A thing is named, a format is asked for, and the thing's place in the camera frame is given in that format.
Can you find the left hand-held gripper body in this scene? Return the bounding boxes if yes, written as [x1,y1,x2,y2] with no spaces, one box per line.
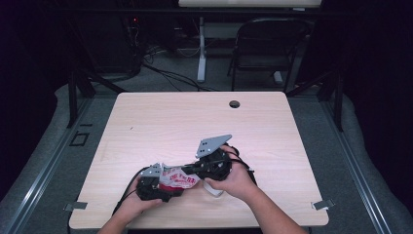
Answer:
[135,163,169,202]

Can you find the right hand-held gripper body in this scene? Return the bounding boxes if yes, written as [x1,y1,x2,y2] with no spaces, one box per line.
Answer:
[195,134,233,181]

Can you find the pink plastic bag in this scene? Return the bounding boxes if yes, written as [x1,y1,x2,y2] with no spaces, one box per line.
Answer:
[158,162,202,190]

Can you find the clear container with black lid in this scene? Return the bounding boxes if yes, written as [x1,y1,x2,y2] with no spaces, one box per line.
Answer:
[203,179,226,199]

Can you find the person's left hand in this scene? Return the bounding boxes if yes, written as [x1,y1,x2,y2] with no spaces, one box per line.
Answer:
[113,191,164,225]

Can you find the person's right hand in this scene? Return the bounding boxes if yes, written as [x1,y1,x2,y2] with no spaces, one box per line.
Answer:
[205,145,257,200]

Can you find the white desk leg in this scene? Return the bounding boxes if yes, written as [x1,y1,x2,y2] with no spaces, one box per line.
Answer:
[196,17,208,84]

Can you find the black metal stand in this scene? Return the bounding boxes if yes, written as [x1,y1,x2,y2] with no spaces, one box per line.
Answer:
[66,67,129,129]
[285,69,345,133]

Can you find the black folding chair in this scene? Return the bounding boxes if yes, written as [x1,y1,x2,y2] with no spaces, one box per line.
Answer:
[227,18,315,94]

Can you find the dark computer tower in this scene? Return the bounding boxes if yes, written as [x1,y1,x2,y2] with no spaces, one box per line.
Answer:
[92,14,144,75]

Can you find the white desk top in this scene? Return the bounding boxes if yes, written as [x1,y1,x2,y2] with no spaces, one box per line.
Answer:
[177,0,322,9]

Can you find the left hand-held gripper cable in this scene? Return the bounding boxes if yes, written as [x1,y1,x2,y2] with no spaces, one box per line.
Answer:
[111,166,150,217]

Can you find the hand-held gripper cable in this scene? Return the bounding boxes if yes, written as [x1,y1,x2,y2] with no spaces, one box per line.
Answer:
[227,145,256,187]
[111,166,150,217]

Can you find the right hand-held gripper cable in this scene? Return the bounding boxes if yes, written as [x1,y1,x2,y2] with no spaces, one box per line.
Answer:
[227,145,256,187]

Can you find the grey metal table bracket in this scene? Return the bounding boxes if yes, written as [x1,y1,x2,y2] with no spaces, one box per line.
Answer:
[63,201,89,212]
[311,198,336,211]

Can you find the black floor cables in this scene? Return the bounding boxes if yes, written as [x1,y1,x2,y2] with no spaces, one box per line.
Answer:
[141,45,216,93]

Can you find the aluminium floor rail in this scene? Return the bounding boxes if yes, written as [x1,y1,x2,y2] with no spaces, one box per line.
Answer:
[0,97,94,234]
[319,97,394,234]

